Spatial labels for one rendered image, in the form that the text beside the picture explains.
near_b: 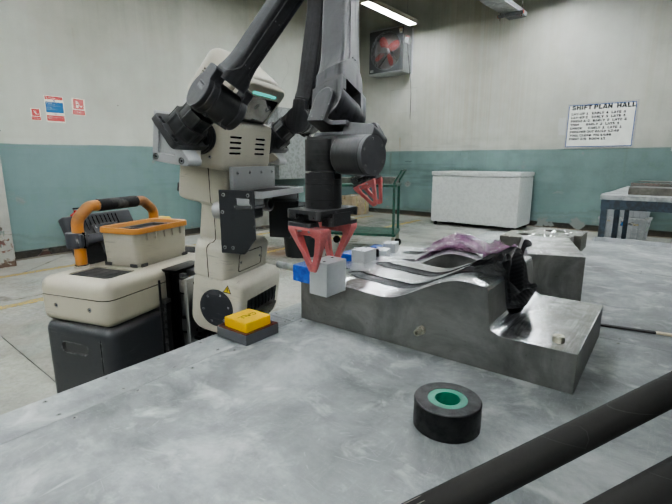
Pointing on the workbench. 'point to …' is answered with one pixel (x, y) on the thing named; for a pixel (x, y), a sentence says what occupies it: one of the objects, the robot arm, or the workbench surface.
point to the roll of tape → (447, 412)
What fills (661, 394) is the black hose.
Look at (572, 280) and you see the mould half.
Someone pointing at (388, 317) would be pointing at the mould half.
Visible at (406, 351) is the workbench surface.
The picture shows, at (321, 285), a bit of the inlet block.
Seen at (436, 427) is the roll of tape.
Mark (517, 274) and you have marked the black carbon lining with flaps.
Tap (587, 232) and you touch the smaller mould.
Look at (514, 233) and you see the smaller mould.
